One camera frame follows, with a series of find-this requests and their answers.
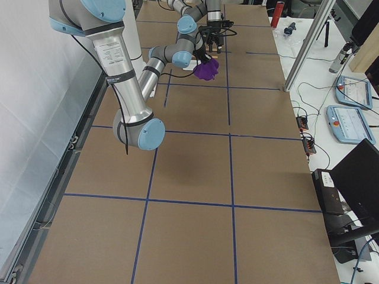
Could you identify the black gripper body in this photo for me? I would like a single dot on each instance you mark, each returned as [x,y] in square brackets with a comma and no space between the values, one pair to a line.
[213,29]
[201,52]

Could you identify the purple towel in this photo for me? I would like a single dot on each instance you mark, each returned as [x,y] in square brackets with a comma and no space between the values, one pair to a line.
[207,71]

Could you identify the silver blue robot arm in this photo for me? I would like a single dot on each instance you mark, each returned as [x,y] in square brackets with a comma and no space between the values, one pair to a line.
[209,9]
[102,23]

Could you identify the dark blue folded umbrella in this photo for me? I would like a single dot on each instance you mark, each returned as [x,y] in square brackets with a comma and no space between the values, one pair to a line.
[289,30]

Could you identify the red cylinder tube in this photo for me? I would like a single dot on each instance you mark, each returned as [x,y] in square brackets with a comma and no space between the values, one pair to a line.
[277,13]

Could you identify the grey water bottle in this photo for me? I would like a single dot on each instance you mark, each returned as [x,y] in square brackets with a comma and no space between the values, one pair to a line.
[341,57]

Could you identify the blue teach pendant far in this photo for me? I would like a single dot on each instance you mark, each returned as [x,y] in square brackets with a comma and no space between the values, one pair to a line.
[353,92]

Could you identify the blue teach pendant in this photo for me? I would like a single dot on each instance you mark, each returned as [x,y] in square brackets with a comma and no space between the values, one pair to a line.
[348,124]
[353,92]

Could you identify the blue teach pendant near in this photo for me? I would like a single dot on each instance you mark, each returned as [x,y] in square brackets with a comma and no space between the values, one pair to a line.
[348,124]

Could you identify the black monitor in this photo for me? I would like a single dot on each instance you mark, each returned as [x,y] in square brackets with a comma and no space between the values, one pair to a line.
[356,178]

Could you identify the black box device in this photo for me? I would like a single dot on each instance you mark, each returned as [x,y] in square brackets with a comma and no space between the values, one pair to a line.
[327,193]

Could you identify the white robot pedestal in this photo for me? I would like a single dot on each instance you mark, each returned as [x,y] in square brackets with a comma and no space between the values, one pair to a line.
[134,35]

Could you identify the aluminium frame post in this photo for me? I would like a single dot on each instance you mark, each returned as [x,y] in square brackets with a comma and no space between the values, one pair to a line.
[315,28]

